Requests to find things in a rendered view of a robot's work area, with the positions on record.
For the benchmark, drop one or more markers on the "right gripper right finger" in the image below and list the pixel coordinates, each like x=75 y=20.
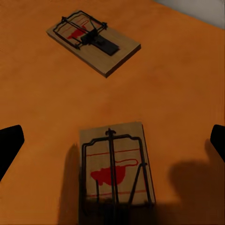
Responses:
x=218 y=139

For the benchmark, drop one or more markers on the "cabinet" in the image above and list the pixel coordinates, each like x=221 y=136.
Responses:
x=175 y=85

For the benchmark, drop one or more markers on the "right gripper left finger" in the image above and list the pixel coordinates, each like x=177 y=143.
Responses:
x=11 y=140

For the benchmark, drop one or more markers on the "mousetrap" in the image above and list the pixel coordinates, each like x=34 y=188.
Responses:
x=115 y=182
x=98 y=45

